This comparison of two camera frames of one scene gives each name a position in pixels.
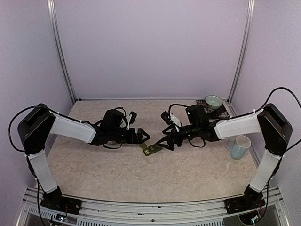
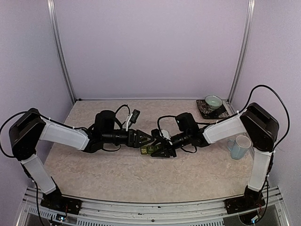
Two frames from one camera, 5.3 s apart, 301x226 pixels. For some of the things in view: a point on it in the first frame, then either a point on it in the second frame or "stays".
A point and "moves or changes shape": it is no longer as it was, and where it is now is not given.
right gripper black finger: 172,126 to 158,141
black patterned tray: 221,112 stays
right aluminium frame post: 250,15 stays
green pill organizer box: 147,150 moves or changes shape
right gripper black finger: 170,141 to 165,152
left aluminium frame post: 58,48 stays
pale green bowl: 213,101 stays
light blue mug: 239,147 stays
